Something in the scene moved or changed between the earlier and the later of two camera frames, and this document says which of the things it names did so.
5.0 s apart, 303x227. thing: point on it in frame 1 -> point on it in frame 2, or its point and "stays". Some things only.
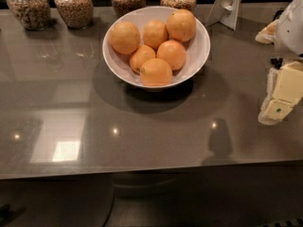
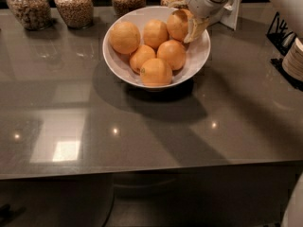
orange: (173, 52) stays
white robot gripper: (291, 28) -> (199, 0)
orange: (154, 33) stays
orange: (181, 25) stays
